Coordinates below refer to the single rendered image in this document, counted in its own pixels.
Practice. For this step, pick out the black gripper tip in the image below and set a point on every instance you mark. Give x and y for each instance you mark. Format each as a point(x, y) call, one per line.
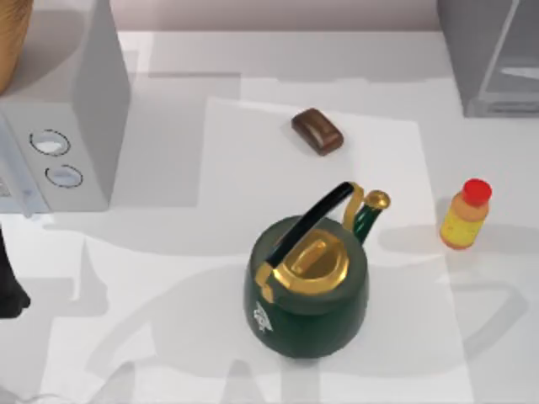
point(10, 290)

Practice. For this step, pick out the green and gold kettle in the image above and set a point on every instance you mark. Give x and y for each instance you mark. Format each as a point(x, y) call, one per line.
point(311, 294)

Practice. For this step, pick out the yellow bottle with red cap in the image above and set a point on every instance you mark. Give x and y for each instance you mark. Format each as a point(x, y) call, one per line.
point(463, 221)

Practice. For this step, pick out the brown bread loaf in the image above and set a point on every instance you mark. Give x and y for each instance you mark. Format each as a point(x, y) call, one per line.
point(317, 131)

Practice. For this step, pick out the pale microwave oven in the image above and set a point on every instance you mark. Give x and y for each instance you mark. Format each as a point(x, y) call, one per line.
point(63, 105)

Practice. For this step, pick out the microwave knob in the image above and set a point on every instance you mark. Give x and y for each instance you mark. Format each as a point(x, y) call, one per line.
point(64, 176)
point(49, 142)

